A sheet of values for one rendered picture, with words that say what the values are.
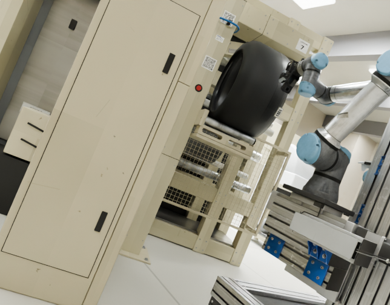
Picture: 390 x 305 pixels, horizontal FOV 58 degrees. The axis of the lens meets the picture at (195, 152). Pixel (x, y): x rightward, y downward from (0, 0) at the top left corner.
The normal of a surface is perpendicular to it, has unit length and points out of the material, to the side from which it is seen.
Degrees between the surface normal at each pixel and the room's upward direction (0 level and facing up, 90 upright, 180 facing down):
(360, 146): 90
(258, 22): 90
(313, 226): 90
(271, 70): 71
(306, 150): 96
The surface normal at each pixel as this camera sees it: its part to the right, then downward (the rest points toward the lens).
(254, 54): -0.31, -0.58
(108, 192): 0.22, 0.07
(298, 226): -0.77, -0.33
